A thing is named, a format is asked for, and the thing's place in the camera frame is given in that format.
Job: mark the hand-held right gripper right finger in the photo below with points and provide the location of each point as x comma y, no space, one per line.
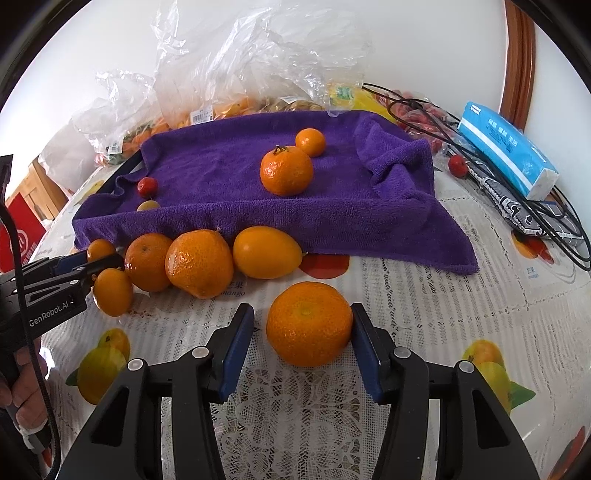
367,355

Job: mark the black and white patterned pouch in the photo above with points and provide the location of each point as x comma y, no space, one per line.
517,207

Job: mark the brown wooden door frame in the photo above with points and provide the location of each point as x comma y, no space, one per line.
519,64

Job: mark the white plastic bag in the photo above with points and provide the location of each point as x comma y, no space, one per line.
60,147

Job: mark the person's left hand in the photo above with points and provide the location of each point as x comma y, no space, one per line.
25,397

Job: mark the small orange mandarin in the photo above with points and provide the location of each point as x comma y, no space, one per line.
100,249
310,141
113,291

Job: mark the clear bag of leafy oranges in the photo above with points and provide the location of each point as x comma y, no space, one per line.
120,124

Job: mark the black tray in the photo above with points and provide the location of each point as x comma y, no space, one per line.
121,168

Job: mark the smooth oval orange fruit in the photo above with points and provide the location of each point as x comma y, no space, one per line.
267,251

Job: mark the small pale yellow fruit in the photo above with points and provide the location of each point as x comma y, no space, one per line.
148,205

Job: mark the large bumpy orange mandarin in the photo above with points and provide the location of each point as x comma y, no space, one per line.
199,263

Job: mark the wooden chair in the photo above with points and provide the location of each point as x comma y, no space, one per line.
41,194

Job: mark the purple towel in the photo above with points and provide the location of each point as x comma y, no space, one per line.
323,217

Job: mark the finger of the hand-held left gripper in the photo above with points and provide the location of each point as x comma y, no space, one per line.
74,261
104,265

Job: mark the clear bag of red fruits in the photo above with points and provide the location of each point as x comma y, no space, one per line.
415,115

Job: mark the small red fruit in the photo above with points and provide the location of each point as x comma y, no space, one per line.
458,165
147,186

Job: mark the clear bag of tan fruits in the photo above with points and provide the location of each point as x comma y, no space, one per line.
291,104

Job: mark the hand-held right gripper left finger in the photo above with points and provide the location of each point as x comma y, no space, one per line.
238,350

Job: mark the large clear bag of oranges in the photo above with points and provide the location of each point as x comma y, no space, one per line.
231,60

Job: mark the orange mandarin with green stem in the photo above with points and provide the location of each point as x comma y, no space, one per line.
286,170

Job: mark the yellow snack bag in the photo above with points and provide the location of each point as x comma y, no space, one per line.
351,97

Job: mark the blue tissue pack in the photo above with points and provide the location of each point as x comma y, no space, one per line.
503,147

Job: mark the red paper bag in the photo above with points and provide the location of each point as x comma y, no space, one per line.
18,235

